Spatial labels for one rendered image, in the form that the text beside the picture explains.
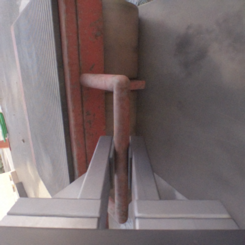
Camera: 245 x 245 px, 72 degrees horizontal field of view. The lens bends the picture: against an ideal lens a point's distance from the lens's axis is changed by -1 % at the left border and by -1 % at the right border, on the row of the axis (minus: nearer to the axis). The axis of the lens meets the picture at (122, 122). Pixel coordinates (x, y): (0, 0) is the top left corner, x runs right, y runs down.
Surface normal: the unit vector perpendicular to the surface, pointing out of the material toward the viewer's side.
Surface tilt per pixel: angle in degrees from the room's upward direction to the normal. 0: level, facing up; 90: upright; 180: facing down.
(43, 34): 0
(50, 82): 0
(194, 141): 0
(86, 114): 90
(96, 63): 90
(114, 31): 70
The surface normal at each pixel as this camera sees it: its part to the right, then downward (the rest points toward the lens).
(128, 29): 0.67, 0.22
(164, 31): -0.77, 0.19
